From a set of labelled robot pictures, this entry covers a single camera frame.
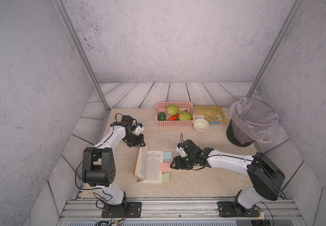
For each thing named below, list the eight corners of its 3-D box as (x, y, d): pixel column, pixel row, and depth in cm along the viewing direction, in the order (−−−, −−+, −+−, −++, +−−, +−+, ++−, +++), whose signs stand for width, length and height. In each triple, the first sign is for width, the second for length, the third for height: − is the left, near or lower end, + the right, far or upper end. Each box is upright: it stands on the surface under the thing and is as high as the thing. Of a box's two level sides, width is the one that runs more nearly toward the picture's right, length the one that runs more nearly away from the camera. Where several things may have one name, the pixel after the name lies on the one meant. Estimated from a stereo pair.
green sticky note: (162, 182, 84) (162, 180, 80) (162, 174, 87) (162, 172, 83) (169, 182, 84) (169, 180, 80) (169, 174, 87) (169, 172, 83)
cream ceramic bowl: (194, 133, 106) (195, 128, 102) (192, 122, 113) (193, 117, 109) (208, 133, 106) (210, 128, 102) (206, 122, 113) (207, 117, 109)
